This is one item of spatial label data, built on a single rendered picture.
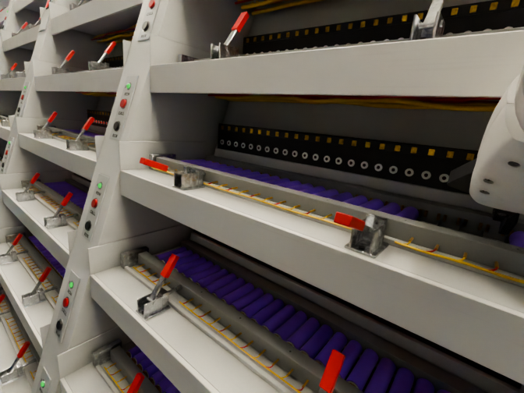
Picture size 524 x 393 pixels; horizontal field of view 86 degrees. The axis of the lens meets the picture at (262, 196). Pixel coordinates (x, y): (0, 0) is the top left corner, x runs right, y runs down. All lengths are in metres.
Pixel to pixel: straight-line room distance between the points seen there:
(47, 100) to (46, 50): 0.16
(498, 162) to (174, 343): 0.38
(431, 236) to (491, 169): 0.11
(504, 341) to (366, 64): 0.24
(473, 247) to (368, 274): 0.09
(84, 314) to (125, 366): 0.12
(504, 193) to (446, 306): 0.09
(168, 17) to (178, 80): 0.15
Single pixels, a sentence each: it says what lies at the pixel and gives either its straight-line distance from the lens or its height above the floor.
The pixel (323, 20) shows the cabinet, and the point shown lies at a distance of 0.65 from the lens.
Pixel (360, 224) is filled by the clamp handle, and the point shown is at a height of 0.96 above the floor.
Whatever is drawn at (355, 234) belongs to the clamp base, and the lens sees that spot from 0.26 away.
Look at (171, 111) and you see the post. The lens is 0.59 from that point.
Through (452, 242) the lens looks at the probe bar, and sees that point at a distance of 0.29.
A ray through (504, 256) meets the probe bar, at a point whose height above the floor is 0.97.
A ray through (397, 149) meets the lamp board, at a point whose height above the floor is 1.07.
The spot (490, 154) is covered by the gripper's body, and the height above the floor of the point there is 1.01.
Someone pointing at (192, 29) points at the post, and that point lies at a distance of 0.64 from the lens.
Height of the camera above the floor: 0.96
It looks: level
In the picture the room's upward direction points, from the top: 16 degrees clockwise
